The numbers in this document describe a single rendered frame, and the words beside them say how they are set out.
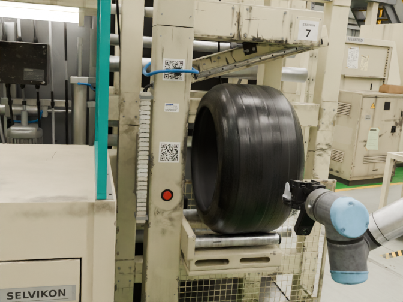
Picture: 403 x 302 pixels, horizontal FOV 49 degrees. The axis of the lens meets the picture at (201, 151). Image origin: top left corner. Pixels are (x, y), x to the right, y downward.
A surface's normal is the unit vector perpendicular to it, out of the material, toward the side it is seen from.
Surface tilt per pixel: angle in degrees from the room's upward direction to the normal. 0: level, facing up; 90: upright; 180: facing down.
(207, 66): 90
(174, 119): 90
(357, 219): 78
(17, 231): 90
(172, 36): 90
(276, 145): 67
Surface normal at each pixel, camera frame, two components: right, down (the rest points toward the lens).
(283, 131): 0.23, -0.34
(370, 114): 0.48, 0.21
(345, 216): 0.25, 0.00
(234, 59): 0.23, 0.22
